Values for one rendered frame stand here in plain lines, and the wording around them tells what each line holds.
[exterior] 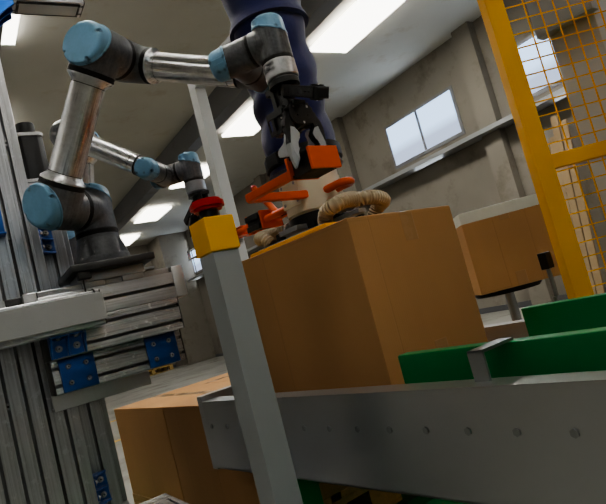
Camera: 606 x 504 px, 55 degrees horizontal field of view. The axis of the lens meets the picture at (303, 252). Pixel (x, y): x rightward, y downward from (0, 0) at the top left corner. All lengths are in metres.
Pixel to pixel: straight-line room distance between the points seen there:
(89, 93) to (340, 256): 0.76
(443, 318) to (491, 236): 1.45
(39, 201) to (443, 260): 1.04
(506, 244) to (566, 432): 2.06
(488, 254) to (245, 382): 1.94
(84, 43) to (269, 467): 1.08
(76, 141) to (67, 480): 0.92
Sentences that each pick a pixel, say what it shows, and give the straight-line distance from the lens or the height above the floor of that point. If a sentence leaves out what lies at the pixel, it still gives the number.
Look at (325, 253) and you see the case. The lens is 1.36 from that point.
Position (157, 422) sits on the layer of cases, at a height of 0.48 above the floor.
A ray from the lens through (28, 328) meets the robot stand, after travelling 1.49.
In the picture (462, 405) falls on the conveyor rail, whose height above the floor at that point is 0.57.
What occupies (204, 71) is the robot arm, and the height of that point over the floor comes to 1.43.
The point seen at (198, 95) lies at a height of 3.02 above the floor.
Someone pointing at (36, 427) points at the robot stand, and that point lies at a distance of 1.80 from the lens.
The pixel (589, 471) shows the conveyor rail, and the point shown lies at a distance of 0.91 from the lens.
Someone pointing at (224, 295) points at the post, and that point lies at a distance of 1.12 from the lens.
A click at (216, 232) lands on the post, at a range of 1.14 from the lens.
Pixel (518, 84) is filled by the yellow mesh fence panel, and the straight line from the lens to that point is 1.74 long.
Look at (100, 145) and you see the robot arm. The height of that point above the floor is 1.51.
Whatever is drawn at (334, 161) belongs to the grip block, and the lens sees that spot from 1.27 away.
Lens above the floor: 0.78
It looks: 5 degrees up
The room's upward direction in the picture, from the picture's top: 15 degrees counter-clockwise
